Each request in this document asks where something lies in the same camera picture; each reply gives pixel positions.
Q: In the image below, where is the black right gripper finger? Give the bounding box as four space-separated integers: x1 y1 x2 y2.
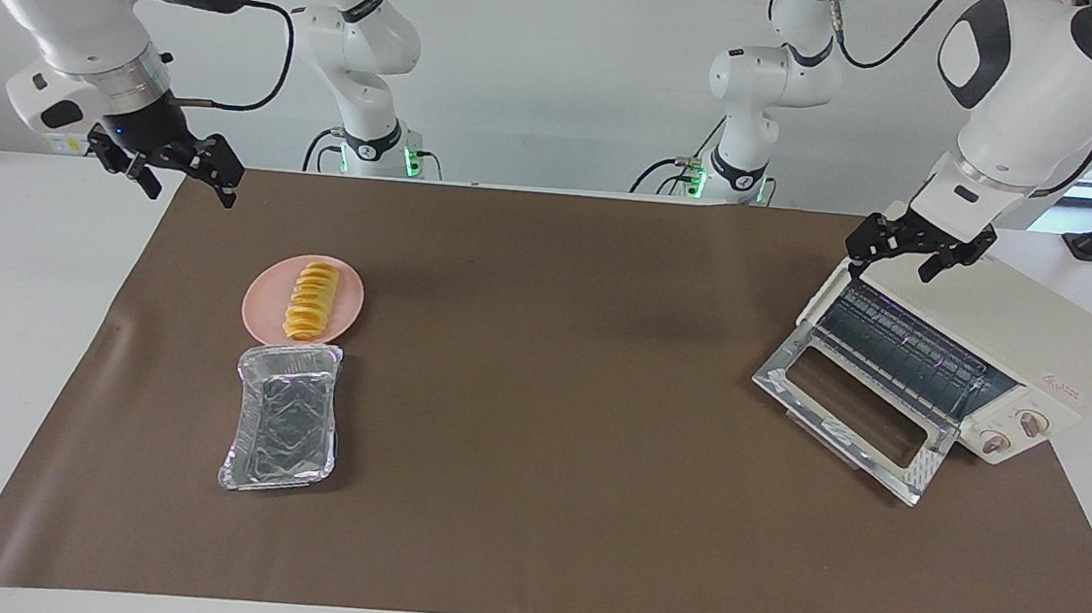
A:
186 132 249 211
85 127 168 201

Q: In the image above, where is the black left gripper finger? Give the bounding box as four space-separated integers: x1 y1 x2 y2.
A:
918 224 999 289
843 212 914 281

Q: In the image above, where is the yellow ridged bread loaf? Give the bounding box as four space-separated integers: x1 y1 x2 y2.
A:
281 260 342 346

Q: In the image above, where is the silver aluminium foil tray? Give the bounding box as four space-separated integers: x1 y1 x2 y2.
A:
217 338 347 499

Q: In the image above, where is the cream toaster oven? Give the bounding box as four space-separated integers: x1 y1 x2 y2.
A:
744 189 1092 521

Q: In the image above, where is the glass oven door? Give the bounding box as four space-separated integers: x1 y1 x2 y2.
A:
744 319 969 510

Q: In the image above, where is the pink round plate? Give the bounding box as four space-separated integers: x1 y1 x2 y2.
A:
239 250 367 354

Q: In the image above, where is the brown table mat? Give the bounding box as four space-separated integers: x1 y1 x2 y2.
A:
0 147 1092 613

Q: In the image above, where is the white wall socket box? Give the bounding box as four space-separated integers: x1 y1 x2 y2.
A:
40 130 92 157

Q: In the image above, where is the black base cable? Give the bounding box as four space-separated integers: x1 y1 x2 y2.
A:
301 124 347 175
628 109 728 201

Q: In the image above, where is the metal wire oven rack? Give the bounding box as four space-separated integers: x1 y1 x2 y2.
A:
811 278 1001 423

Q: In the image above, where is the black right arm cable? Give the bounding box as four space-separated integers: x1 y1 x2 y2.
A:
172 0 298 117

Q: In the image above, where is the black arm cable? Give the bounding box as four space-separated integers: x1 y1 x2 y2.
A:
812 0 1092 204
172 0 298 117

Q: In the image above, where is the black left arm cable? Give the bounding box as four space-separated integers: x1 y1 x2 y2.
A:
812 0 1092 204

